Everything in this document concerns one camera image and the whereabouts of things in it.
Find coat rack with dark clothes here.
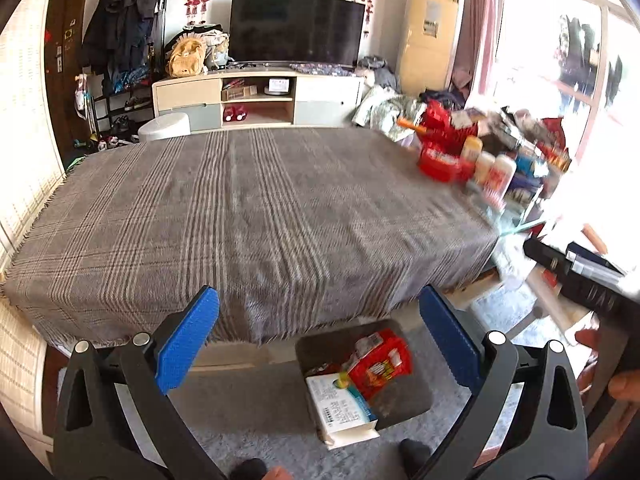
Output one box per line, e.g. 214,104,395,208
76,0,165,151

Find yellow plush toy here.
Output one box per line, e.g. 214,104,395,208
167,35,207,77

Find pile of red snack packages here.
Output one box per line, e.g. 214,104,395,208
414,96,572,214

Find person's right hand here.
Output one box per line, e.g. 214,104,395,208
575,324,639,474

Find large red snack bag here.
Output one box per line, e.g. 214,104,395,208
343,328,413,401

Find grey plaid tablecloth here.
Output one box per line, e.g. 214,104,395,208
3,128,498,347

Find pink curtain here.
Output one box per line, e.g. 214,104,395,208
452,0,499,98

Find white medicine box rainbow logo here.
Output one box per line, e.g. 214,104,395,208
305,372,380,451

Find beige standing air conditioner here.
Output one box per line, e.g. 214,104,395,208
397,0,464,96

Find grey shaggy carpet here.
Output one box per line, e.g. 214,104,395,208
56,278,551,480

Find grey trash bin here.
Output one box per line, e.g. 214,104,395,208
295,320,433,451

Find white round stool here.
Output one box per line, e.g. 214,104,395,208
138,113,191,142

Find white wooden TV cabinet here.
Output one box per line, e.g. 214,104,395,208
152,68,366,133

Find orange cylinder toy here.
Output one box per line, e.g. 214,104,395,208
396,117,427,136

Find red shoes in cabinet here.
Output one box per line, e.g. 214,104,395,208
222,104,248,122

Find black flat television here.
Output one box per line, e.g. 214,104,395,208
229,0,364,66

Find crumpled floral blanket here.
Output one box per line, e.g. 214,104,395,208
352,84,426,146

